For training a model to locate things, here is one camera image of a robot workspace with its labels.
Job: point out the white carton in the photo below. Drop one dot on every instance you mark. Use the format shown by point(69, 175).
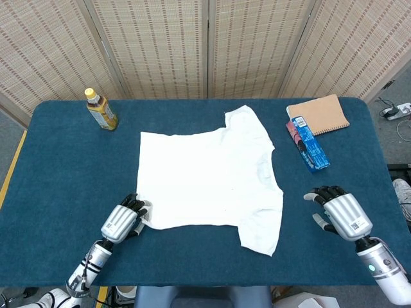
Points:
point(308, 301)

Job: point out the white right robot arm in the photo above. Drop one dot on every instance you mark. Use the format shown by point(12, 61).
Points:
point(382, 269)

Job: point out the brown spiral notebook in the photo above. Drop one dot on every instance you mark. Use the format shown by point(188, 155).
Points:
point(321, 112)

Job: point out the blue cookie box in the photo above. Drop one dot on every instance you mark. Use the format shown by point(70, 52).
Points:
point(313, 150)

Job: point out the white power strip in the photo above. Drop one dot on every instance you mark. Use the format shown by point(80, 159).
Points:
point(401, 110)

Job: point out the black equipment base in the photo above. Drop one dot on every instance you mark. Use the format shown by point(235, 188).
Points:
point(399, 170)

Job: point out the grey-blue chair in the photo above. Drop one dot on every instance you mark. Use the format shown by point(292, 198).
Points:
point(192, 296)

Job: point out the woven bamboo folding screen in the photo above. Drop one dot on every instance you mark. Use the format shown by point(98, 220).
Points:
point(160, 48)

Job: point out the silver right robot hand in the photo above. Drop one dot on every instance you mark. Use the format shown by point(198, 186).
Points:
point(348, 215)

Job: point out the white sneaker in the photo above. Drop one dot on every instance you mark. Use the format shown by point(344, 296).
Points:
point(403, 189)

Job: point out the tea bottle with yellow cap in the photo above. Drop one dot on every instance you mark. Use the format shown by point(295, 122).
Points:
point(102, 114)

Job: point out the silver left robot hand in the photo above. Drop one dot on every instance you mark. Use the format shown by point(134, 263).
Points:
point(118, 221)

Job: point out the white T-shirt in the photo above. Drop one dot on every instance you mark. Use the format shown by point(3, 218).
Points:
point(205, 179)

